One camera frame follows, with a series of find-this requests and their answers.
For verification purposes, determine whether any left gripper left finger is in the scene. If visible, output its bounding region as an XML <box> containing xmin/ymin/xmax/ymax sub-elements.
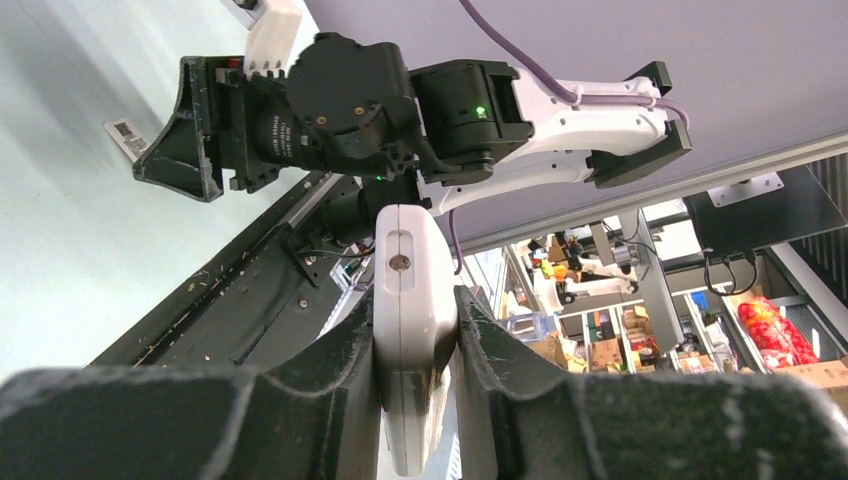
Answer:
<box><xmin>1</xmin><ymin>297</ymin><xmax>380</xmax><ymax>479</ymax></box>

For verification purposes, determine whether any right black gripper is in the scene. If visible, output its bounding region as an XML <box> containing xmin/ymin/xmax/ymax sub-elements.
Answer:
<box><xmin>132</xmin><ymin>56</ymin><xmax>312</xmax><ymax>202</ymax></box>

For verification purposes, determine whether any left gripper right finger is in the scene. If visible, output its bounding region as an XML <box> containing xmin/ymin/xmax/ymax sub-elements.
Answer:
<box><xmin>454</xmin><ymin>286</ymin><xmax>847</xmax><ymax>479</ymax></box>

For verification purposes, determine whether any white remote control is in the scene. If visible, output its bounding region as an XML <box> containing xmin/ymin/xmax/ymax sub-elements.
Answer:
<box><xmin>373</xmin><ymin>204</ymin><xmax>458</xmax><ymax>477</ymax></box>

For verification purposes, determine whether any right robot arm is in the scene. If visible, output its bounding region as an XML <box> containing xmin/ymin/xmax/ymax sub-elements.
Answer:
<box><xmin>132</xmin><ymin>33</ymin><xmax>692</xmax><ymax>244</ymax></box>

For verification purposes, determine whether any cardboard box on shelf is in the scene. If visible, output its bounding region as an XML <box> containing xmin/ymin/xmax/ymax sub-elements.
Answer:
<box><xmin>589</xmin><ymin>337</ymin><xmax>625</xmax><ymax>372</ymax></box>

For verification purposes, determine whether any grey metal shelf upright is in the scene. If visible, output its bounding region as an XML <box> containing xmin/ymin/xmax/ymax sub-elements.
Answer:
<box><xmin>618</xmin><ymin>209</ymin><xmax>683</xmax><ymax>353</ymax></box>

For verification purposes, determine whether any red snack bag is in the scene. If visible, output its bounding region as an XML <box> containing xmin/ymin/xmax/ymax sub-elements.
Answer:
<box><xmin>737</xmin><ymin>296</ymin><xmax>819</xmax><ymax>370</ymax></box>

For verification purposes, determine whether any black monitor outside cell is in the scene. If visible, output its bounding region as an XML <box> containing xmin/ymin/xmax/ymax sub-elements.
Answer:
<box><xmin>683</xmin><ymin>166</ymin><xmax>847</xmax><ymax>262</ymax></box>

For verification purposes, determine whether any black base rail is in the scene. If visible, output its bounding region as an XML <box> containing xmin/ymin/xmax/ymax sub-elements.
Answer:
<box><xmin>92</xmin><ymin>173</ymin><xmax>360</xmax><ymax>368</ymax></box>

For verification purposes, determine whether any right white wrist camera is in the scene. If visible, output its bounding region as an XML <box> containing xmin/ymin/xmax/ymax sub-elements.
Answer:
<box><xmin>221</xmin><ymin>0</ymin><xmax>307</xmax><ymax>78</ymax></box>

